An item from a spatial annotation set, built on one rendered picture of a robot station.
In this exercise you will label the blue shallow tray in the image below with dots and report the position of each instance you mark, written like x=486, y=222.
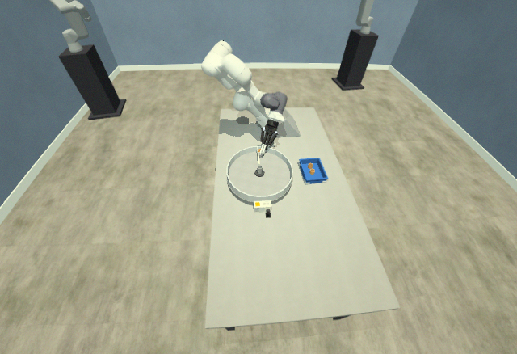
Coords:
x=319, y=176

